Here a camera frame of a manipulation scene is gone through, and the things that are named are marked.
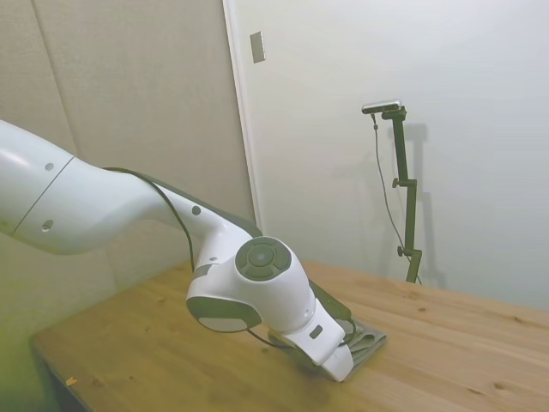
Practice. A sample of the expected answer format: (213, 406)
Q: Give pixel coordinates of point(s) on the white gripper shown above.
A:
(330, 347)

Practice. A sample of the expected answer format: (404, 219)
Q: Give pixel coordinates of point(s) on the grey towel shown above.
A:
(369, 343)

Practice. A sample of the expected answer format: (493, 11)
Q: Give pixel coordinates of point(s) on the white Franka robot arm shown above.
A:
(128, 201)

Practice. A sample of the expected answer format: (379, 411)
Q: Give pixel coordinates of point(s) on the small orange tape scrap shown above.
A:
(70, 380)

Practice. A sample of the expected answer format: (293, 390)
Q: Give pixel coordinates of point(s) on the dark wrist camera mount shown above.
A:
(332, 305)

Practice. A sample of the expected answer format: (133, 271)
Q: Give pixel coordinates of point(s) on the dark green camera stand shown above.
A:
(405, 180)

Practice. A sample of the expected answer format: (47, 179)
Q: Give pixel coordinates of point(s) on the white door frame trim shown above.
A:
(244, 129)

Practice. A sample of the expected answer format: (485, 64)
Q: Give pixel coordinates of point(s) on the silver camera on stand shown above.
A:
(381, 105)

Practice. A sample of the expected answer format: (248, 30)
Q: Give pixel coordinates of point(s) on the grey wall switch plate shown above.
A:
(257, 47)

